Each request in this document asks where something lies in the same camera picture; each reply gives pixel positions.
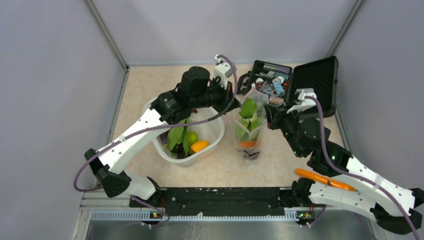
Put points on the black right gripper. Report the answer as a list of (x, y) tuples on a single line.
[(275, 113)]

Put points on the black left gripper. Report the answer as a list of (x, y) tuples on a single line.
[(226, 94)]

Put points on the white plastic basket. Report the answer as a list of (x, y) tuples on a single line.
[(212, 132)]

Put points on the leafy green sprig toy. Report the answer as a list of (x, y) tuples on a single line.
[(248, 109)]

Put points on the dark purple round fruit toy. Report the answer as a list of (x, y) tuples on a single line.
[(250, 155)]

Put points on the clear zip top bag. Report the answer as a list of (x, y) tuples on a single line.
[(249, 121)]

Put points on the orange carrot toy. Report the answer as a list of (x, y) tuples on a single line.
[(247, 144)]

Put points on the green cabbage toy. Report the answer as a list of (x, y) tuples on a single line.
[(249, 131)]

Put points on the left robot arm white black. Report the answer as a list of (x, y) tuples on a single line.
[(168, 110)]

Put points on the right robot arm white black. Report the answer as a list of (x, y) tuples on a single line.
[(349, 184)]

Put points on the orange object behind right arm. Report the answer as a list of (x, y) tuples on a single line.
[(323, 179)]

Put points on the small green lime toy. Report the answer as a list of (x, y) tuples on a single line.
[(192, 138)]

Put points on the green leafy vegetable toy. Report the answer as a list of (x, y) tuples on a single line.
[(178, 142)]

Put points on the small orange fruit toy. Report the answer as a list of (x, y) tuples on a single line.
[(198, 146)]

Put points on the black poker chip case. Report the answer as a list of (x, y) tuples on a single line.
[(320, 75)]

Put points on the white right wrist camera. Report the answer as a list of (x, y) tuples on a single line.
[(304, 100)]

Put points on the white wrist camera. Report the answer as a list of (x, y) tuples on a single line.
[(304, 100), (223, 69)]

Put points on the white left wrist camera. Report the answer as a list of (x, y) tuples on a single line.
[(223, 69)]

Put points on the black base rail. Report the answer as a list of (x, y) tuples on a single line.
[(227, 201)]

